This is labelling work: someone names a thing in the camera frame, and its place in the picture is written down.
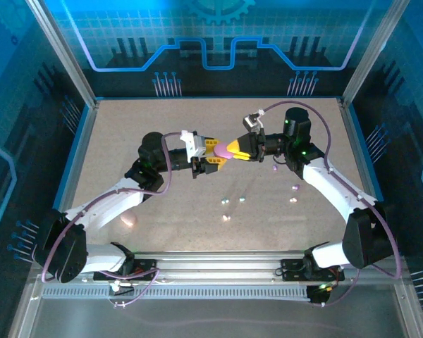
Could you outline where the grey metal front panel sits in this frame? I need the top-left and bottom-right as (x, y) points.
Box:
(27, 297), (410, 338)

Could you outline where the aluminium table side rail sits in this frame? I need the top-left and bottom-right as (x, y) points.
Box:
(339, 98), (381, 208)
(52, 98), (100, 219)

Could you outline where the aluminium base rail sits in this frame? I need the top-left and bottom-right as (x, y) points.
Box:
(86, 250), (408, 283)

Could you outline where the black control box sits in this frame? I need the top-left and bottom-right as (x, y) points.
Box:
(307, 283), (335, 306)

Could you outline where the slotted grey cable tray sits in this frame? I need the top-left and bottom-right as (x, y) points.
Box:
(42, 287), (311, 301)

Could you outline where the aluminium frame post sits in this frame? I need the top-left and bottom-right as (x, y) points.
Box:
(25, 0), (99, 108)
(341, 0), (413, 106)

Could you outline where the purple earbud charging case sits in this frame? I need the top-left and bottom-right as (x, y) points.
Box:
(213, 142), (235, 160)

